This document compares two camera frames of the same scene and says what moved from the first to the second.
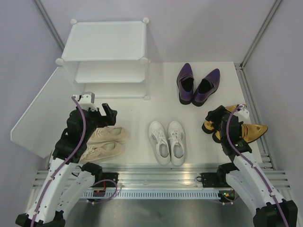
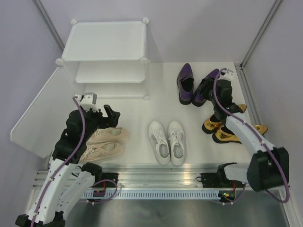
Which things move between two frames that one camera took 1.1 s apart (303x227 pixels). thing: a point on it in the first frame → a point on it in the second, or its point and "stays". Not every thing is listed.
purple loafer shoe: x=208 y=86 stays
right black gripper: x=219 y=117 → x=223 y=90
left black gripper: x=109 y=119 stays
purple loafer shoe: x=185 y=84 stays
